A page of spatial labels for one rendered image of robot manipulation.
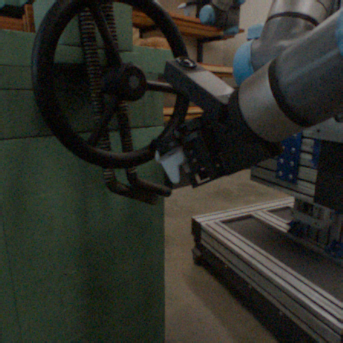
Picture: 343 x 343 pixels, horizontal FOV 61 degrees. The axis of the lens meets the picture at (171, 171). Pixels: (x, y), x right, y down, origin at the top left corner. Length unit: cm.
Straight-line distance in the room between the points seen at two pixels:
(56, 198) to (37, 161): 9
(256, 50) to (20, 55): 41
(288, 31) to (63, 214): 54
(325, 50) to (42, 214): 58
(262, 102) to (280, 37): 15
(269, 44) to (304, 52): 15
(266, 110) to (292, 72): 4
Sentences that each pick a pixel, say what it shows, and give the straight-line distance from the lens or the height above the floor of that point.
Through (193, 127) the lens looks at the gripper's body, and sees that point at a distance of 36.
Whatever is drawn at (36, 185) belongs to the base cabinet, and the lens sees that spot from 65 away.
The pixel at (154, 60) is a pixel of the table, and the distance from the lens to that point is 76.
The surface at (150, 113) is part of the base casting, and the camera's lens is 75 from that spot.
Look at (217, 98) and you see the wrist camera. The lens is 34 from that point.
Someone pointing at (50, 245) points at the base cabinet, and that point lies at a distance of 70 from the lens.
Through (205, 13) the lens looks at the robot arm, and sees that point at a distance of 142.
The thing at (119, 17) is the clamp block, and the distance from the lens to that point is 61.
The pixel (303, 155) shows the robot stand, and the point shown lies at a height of 61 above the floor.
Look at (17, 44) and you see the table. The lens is 63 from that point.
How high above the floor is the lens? 79
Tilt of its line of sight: 15 degrees down
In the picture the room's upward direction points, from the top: straight up
